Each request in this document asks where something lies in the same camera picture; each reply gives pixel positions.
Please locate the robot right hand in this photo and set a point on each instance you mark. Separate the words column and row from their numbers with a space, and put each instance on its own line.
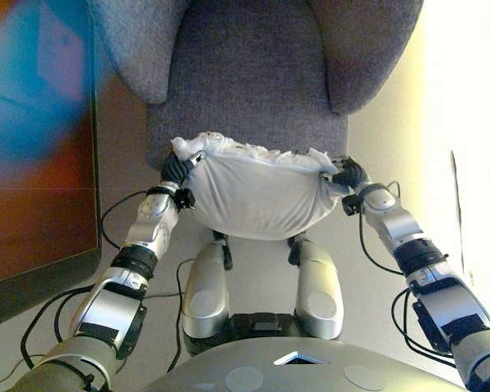
column 349, row 175

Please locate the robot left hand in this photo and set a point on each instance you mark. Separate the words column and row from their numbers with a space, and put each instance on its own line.
column 175, row 169

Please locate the white fringed cushion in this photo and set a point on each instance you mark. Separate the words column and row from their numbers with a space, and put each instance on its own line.
column 257, row 192

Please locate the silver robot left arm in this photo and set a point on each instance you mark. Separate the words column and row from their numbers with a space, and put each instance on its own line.
column 110, row 302

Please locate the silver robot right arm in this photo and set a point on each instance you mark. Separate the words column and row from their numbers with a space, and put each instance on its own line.
column 445, row 294

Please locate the grey fabric armchair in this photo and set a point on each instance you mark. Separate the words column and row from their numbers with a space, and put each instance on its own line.
column 249, row 81

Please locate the silver robot left leg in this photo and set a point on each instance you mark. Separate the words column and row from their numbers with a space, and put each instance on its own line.
column 206, row 286

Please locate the glossy brown wooden cabinet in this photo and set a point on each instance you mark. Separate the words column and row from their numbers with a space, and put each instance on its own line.
column 36, row 143

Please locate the grey robot torso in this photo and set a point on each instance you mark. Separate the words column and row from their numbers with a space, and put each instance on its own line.
column 290, row 367

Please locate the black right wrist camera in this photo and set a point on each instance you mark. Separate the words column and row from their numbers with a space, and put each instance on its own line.
column 351, row 205

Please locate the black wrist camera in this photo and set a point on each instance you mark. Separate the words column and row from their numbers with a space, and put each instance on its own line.
column 351, row 205
column 185, row 199

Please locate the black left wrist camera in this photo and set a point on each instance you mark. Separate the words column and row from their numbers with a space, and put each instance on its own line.
column 185, row 199

